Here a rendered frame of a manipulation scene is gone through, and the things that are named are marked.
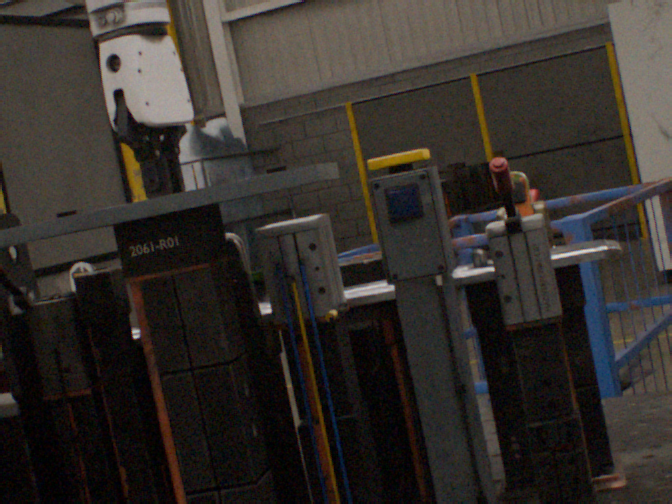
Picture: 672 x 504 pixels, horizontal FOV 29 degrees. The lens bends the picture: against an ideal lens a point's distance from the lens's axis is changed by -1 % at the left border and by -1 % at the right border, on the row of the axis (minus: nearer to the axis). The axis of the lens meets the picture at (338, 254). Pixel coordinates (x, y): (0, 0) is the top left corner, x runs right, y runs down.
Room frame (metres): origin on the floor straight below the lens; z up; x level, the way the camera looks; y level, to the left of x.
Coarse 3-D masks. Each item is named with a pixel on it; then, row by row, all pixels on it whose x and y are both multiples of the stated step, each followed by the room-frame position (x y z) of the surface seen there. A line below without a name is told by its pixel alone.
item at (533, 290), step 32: (544, 224) 1.50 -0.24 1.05; (512, 256) 1.49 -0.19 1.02; (544, 256) 1.48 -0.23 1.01; (512, 288) 1.49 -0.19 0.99; (544, 288) 1.48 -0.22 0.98; (512, 320) 1.49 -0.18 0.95; (544, 320) 1.49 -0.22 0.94; (544, 352) 1.49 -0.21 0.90; (544, 384) 1.50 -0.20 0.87; (544, 416) 1.50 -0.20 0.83; (576, 416) 1.49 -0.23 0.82; (544, 448) 1.51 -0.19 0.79; (576, 448) 1.50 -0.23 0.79; (544, 480) 1.49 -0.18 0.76; (576, 480) 1.50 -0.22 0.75
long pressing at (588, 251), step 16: (592, 240) 1.75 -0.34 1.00; (608, 240) 1.73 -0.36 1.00; (560, 256) 1.59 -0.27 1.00; (576, 256) 1.59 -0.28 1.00; (592, 256) 1.58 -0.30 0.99; (608, 256) 1.59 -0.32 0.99; (464, 272) 1.67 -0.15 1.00; (480, 272) 1.61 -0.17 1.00; (352, 288) 1.77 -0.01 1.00; (368, 288) 1.74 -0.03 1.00; (384, 288) 1.63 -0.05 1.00; (352, 304) 1.64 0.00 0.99; (272, 320) 1.65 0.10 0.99; (0, 368) 1.77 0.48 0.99
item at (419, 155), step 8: (408, 152) 1.35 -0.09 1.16; (416, 152) 1.35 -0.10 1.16; (424, 152) 1.35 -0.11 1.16; (376, 160) 1.35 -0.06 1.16; (384, 160) 1.35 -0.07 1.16; (392, 160) 1.35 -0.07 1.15; (400, 160) 1.35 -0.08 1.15; (408, 160) 1.35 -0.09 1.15; (416, 160) 1.35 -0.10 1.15; (424, 160) 1.36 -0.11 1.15; (368, 168) 1.36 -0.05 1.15; (376, 168) 1.35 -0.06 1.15; (384, 168) 1.35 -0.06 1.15; (392, 168) 1.37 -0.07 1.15; (400, 168) 1.37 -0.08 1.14; (408, 168) 1.37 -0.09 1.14
